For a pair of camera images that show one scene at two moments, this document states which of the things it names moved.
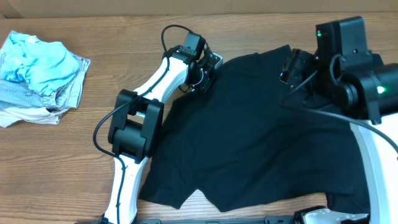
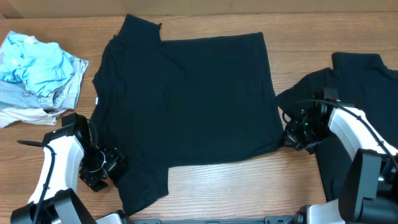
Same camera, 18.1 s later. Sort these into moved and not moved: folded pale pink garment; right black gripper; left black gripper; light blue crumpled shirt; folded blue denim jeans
Moved: left black gripper; right black gripper
Not moved: light blue crumpled shirt; folded pale pink garment; folded blue denim jeans
